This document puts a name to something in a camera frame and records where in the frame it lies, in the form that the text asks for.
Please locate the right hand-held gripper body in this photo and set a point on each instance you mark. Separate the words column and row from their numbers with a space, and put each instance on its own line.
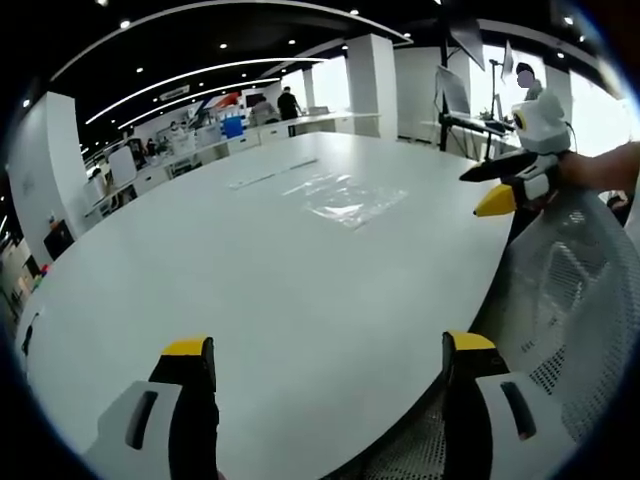
column 542, row 127

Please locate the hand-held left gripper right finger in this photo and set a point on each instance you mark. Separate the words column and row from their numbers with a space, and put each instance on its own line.
column 505, row 425

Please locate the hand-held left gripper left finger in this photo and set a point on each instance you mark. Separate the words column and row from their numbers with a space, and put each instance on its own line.
column 150, row 430

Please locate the clear resealable plastic bag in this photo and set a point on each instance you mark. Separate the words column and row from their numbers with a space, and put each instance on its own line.
column 350, row 197

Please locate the black studio light panel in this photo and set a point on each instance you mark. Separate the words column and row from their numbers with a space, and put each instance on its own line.
column 467, row 42

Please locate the grey mesh office chair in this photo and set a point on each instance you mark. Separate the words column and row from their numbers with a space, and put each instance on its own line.
column 575, row 300

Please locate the long white counter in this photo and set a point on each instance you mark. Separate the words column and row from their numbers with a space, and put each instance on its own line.
column 280, row 131

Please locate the clear plastic strip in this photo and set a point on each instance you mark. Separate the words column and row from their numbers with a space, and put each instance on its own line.
column 272, row 175

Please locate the white box appliance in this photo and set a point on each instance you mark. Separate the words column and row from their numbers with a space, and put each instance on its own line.
column 122, row 165

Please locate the blue storage box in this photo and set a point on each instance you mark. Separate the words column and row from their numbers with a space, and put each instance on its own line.
column 234, row 126

